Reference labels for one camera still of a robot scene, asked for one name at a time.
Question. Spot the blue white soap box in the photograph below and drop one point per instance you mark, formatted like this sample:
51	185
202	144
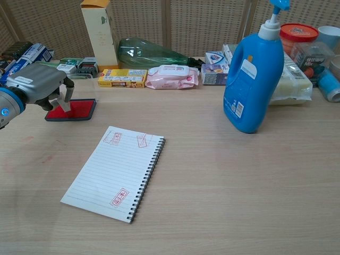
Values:
216	58

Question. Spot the blue cylindrical tube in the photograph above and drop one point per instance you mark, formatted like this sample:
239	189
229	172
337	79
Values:
330	85

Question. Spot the yellow flat box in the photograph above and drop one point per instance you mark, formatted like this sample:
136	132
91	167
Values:
122	78

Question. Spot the light blue mug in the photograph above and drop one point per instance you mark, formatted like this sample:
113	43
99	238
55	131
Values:
330	35

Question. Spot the orange lidded jar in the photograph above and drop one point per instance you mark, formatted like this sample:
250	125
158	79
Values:
298	33

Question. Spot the small red stamp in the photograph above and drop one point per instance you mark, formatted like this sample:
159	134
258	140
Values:
65	105

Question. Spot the pink wet wipes pack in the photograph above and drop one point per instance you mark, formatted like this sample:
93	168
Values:
171	77

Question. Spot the blue detergent pump bottle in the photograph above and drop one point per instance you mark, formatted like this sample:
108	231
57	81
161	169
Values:
252	85

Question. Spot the blue toothpaste box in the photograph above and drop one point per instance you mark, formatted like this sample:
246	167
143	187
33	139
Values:
34	53

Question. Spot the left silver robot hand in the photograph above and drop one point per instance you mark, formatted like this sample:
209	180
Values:
37	82

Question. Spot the wooden perforated folding screen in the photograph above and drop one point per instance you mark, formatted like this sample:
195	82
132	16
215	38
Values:
191	21

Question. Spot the small white green box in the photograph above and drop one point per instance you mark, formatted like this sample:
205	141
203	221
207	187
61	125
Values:
65	69

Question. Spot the green plastic spray bottle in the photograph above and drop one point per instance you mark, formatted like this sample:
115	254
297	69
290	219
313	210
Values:
148	54

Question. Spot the beige bowl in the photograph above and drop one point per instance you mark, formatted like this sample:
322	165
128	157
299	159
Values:
336	63

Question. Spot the clear plastic snack box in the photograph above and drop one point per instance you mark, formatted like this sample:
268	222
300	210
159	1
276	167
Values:
310	61

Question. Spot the tall cream yellow box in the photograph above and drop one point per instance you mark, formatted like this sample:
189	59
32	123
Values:
99	34

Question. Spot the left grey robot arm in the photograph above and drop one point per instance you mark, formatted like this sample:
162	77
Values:
8	106

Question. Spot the small purple box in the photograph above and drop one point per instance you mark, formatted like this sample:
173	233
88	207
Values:
213	75

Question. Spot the long white clear-wrapped pack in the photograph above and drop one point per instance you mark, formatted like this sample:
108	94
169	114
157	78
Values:
292	85

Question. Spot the red ink pad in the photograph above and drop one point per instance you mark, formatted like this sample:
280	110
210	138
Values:
81	110

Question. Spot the white spiral lined notebook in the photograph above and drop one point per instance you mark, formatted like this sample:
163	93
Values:
114	172

